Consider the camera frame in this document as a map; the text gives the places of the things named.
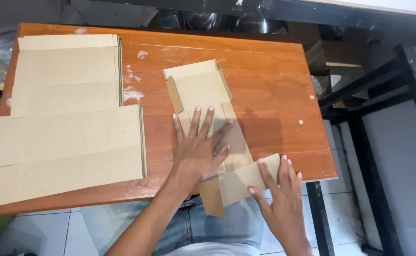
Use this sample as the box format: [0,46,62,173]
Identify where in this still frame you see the person's right hand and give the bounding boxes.
[247,154,312,247]

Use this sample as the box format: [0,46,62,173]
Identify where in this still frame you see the person's left hand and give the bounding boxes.
[171,105,234,186]

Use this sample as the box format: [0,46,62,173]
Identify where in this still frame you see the brown die-cut cardboard box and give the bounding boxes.
[163,59,281,218]

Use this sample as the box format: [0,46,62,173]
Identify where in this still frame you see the black metal table leg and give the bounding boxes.
[306,181,335,256]

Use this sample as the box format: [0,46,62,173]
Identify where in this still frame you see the person's blue jeans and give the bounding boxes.
[81,195,265,256]

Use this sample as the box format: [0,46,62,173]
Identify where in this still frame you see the person's white shirt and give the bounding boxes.
[160,242,262,256]

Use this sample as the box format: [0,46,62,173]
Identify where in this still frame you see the large stack of flat cardboard sheets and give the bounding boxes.
[0,105,147,210]

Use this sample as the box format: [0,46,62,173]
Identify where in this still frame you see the dark metal pots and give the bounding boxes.
[180,10,283,35]

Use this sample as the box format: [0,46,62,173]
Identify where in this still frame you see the small stack of flat cardboard sheets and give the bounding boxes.
[11,34,124,118]

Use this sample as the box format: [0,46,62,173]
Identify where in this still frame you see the black metal rack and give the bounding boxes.
[317,43,416,256]

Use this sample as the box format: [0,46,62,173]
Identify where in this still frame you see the grey flat board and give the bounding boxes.
[60,0,159,28]

